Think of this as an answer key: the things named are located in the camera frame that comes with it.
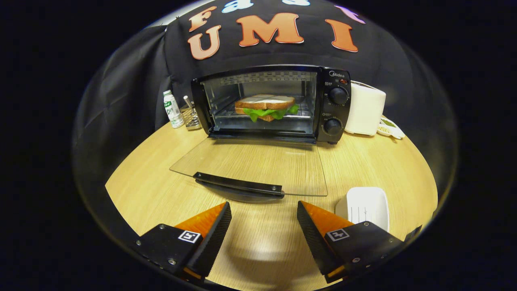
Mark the white bottle green label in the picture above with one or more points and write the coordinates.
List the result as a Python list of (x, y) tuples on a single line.
[(173, 111)]

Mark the white rectangular plate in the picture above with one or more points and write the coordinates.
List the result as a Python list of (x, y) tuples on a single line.
[(365, 206)]

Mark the white divided dish with beans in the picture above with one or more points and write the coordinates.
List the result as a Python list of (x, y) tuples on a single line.
[(389, 128)]

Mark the black toaster oven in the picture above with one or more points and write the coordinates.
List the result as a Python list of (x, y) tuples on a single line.
[(337, 111)]

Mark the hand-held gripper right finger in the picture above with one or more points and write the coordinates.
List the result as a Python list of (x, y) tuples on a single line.
[(315, 238)]

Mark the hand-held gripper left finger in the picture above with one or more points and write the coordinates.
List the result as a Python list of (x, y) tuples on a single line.
[(214, 238)]

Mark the lettuce sandwich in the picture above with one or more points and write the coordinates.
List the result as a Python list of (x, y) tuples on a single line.
[(264, 102)]

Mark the black backdrop cloth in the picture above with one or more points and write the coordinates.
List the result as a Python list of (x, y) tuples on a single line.
[(121, 101)]

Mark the white rectangular appliance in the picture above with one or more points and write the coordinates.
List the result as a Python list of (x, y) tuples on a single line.
[(365, 109)]

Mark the dark grey panel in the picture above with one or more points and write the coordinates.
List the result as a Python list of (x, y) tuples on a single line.
[(414, 233)]

